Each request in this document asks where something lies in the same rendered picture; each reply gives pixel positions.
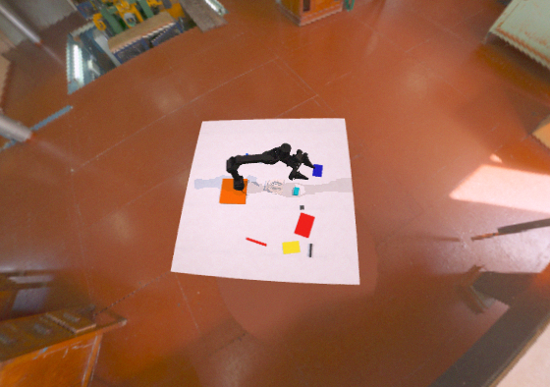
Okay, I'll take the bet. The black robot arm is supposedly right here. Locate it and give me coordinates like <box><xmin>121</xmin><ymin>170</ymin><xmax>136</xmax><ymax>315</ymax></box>
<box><xmin>226</xmin><ymin>143</ymin><xmax>303</xmax><ymax>191</ymax></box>

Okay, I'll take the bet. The yellow flat rectangular plate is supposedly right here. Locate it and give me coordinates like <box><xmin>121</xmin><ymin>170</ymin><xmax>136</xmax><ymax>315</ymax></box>
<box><xmin>283</xmin><ymin>241</ymin><xmax>301</xmax><ymax>254</ymax></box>

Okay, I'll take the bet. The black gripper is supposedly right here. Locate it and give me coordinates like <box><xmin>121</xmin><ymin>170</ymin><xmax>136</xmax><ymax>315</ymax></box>
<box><xmin>285</xmin><ymin>152</ymin><xmax>315</xmax><ymax>181</ymax></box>

